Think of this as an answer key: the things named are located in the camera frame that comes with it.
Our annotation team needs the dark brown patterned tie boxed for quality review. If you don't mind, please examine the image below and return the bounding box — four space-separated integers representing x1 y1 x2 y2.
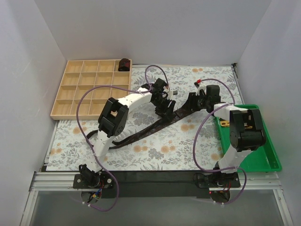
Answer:
86 105 207 150

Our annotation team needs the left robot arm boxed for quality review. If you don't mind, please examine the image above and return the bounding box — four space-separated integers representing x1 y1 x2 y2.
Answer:
79 79 175 188

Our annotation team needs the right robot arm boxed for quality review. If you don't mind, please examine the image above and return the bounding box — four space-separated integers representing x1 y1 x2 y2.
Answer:
189 81 266 187

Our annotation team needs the yellow patterned tie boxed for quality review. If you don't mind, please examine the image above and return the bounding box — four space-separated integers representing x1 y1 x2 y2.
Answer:
219 119 253 129

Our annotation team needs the rolled dark red tie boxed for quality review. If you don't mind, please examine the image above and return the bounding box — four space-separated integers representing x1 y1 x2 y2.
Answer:
118 58 131 72

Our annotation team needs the wooden compartment tray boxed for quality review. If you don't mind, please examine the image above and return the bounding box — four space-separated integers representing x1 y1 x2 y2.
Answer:
50 59 132 120

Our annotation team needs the green plastic bin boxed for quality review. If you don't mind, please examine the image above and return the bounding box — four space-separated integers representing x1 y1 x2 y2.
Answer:
214 103 282 173

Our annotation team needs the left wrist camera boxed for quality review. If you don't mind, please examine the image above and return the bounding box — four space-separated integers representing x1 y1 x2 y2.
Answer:
162 89 178 99

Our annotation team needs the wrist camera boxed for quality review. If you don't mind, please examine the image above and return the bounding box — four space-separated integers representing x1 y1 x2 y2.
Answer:
162 89 178 99
194 79 206 96

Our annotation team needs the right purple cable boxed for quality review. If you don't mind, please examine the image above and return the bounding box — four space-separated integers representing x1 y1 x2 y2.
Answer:
192 79 247 207

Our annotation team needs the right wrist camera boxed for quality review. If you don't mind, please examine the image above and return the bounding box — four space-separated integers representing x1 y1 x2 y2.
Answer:
194 79 206 96

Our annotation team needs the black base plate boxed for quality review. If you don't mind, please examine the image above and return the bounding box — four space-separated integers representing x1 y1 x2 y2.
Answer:
73 169 240 199

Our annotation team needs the aluminium frame rail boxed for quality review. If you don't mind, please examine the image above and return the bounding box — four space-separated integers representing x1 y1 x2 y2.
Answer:
20 171 293 226

